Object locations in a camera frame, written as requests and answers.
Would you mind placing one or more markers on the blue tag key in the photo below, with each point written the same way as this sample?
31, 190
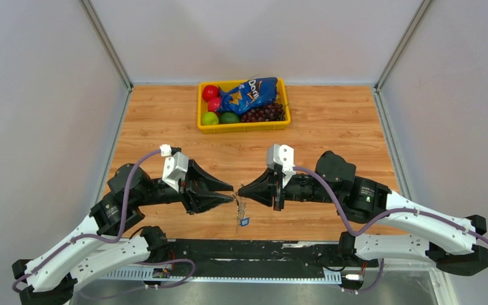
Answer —
244, 221

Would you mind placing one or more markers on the silver metal key holder plate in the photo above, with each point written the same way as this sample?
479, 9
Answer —
241, 207

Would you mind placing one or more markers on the light green apple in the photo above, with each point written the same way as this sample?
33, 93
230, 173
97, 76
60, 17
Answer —
209, 119

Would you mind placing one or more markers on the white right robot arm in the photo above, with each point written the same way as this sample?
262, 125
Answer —
380, 222

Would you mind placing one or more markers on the blue Doritos chip bag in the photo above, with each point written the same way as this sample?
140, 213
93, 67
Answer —
248, 95

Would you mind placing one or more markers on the yellow plastic bin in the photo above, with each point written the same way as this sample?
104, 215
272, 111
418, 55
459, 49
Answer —
241, 127

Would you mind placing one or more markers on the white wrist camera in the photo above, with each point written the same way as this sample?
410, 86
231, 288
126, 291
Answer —
175, 166
281, 158

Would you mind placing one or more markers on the dark green lime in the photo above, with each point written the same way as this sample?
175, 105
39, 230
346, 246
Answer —
229, 118

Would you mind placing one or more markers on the slotted aluminium cable duct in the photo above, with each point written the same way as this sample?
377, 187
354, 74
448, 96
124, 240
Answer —
135, 273

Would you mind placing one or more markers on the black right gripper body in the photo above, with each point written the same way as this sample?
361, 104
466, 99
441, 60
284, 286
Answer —
279, 196

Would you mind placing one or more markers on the purple grape bunch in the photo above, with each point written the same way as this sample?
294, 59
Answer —
268, 113

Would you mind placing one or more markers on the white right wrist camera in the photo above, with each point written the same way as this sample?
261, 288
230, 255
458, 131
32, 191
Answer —
281, 158

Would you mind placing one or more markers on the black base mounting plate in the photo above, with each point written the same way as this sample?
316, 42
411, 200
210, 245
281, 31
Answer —
251, 258

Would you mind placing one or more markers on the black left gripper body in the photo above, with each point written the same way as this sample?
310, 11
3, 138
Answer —
187, 185

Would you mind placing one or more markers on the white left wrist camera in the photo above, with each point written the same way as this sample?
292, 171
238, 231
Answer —
175, 166

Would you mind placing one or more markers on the pink red apple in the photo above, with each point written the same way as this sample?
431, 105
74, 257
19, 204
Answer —
214, 104

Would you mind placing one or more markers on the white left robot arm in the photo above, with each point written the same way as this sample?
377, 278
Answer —
94, 247

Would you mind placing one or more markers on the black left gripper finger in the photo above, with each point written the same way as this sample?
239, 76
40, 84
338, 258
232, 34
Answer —
207, 182
210, 200

